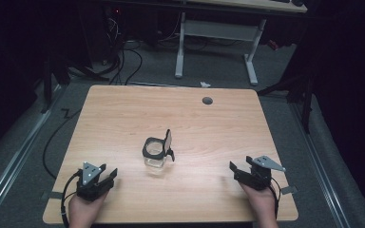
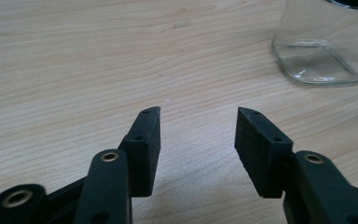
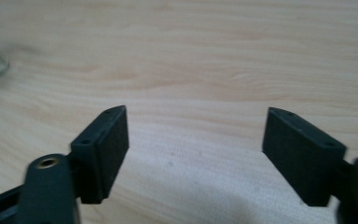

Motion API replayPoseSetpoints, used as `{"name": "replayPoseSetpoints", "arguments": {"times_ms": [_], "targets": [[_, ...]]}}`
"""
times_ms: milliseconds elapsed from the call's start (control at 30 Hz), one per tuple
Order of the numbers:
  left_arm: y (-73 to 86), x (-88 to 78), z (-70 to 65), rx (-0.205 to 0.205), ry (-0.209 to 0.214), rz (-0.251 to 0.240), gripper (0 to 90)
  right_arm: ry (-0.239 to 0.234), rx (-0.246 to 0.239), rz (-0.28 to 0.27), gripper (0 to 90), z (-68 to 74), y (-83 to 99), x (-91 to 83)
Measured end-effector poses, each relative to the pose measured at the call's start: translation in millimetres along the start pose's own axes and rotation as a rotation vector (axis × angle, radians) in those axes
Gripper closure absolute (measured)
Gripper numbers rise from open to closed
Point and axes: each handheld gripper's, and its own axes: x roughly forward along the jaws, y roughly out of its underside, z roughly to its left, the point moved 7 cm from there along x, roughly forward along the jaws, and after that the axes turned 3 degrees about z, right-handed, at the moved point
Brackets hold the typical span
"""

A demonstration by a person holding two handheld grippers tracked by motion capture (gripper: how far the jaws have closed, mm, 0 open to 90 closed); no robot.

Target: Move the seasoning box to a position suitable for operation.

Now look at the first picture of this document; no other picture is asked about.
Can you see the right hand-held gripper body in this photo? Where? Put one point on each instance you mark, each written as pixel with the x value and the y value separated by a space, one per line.
pixel 258 175

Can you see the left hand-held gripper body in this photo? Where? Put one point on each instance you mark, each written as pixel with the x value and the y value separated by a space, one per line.
pixel 90 186

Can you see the glass jar with black lid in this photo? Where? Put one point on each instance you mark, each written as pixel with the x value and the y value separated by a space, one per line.
pixel 154 152

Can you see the person's left hand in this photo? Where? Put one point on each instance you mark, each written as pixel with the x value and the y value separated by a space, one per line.
pixel 85 209

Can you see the person's right hand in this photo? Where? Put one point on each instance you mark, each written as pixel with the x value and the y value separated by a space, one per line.
pixel 259 201

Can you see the grey tape strip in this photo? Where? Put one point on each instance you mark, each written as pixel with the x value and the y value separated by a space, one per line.
pixel 289 190
pixel 55 195

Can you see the dark round table grommet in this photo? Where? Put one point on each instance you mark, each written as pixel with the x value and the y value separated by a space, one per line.
pixel 207 100

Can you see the black metal stand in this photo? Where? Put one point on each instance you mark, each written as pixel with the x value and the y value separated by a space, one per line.
pixel 299 95
pixel 49 82

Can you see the white crumpled paper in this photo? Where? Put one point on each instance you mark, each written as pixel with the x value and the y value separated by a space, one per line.
pixel 205 84

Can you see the white-legged desk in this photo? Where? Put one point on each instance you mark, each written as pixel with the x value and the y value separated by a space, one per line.
pixel 221 30

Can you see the dark computer tower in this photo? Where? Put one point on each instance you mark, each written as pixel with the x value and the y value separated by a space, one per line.
pixel 107 28

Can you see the aluminium floor rail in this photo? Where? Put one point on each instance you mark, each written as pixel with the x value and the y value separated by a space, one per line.
pixel 320 164
pixel 15 158

